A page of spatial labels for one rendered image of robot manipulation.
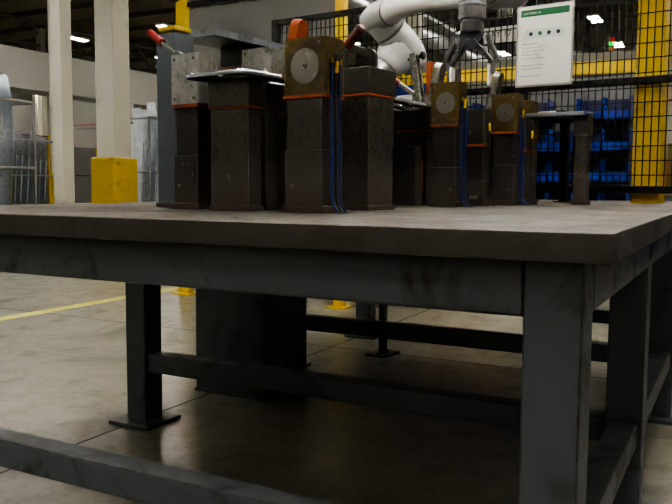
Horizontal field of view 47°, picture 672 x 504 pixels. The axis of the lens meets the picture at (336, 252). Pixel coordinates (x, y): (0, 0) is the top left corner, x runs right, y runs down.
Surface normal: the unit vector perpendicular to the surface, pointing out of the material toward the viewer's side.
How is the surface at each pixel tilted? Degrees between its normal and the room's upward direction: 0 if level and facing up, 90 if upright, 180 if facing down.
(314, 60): 90
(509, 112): 90
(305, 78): 90
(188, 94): 90
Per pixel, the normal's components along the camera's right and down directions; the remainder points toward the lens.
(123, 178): 0.88, 0.04
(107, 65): -0.47, 0.07
